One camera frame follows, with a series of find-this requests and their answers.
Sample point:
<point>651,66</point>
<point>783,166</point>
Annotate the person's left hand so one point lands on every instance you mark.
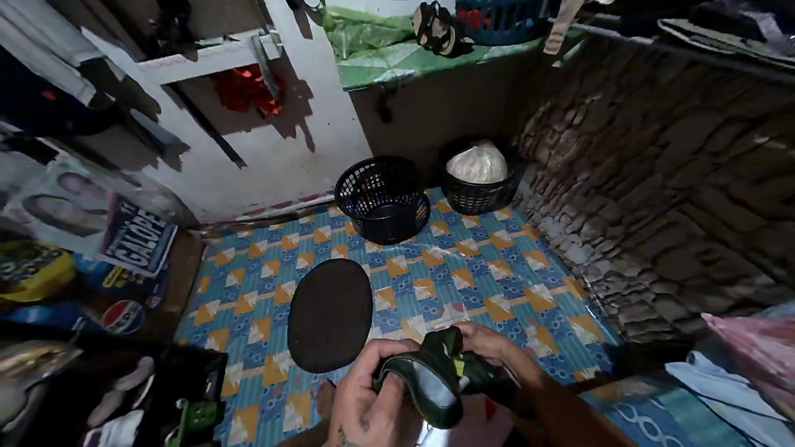
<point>367,406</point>

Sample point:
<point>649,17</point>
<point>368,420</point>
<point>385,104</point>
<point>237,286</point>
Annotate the person's right hand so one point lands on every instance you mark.
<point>506,360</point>

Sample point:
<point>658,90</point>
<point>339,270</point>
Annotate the person's right fingers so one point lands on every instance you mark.
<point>478,339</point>

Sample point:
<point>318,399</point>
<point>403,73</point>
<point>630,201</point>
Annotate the person's left thumb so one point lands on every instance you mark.
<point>389,400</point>

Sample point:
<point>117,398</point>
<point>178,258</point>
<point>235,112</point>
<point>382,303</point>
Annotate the person's left index finger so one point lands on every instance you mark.
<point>379,351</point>

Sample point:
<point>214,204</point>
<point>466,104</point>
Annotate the dark brown oval mat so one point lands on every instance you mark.
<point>331,316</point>

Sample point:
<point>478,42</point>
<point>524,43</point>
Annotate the person's legs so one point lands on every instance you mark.
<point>325,400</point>

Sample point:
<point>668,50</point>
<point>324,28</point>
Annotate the person's body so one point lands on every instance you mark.
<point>472,428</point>

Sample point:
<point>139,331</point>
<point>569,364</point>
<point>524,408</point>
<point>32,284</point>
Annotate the black round plastic basket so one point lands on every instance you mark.
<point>390,233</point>
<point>472,194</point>

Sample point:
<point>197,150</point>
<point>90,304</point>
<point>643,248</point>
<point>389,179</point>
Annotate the black plastic crate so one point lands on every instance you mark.
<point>211,375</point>

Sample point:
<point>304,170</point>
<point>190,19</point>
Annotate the whitish filled plastic bag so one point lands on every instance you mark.
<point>478,164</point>

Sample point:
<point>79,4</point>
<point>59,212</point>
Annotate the green plastic toy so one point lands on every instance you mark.
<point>197,419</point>

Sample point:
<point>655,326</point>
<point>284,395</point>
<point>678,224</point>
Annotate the light blue cloth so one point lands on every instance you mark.
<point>720,382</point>

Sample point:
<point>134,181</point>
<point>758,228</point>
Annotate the blue box with round logo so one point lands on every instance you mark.
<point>124,315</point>

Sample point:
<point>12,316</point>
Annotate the pile of assorted footwear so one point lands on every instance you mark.
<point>121,391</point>

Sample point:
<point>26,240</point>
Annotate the dark blue lettered sign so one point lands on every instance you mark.
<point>140,236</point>

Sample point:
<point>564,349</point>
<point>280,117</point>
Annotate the pink plastic bag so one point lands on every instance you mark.
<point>754,347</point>

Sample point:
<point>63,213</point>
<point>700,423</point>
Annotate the green patterned shelf cover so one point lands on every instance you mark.
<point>435,65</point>

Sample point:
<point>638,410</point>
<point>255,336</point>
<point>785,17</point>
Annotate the long thin black strip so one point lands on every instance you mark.
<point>208,127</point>

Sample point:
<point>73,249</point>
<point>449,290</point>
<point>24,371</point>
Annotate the red cloth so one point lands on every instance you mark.
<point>239,93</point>

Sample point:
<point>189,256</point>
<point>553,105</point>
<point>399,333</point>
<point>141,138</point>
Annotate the blue plastic basket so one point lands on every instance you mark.
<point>509,25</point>

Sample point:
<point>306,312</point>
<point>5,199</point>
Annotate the green plastic bag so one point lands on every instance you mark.
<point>369,31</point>

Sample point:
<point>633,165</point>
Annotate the yellow printed bag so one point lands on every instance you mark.
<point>37,273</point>

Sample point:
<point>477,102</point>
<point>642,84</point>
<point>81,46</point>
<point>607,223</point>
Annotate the printed portrait poster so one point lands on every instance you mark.
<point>53,208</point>

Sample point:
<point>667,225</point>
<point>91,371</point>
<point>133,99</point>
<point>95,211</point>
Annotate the hanging dark clothes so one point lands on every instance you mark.
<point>37,99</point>

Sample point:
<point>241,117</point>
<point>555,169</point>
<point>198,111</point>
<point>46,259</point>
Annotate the white wooden wall shelf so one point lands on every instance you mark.
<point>211,59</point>

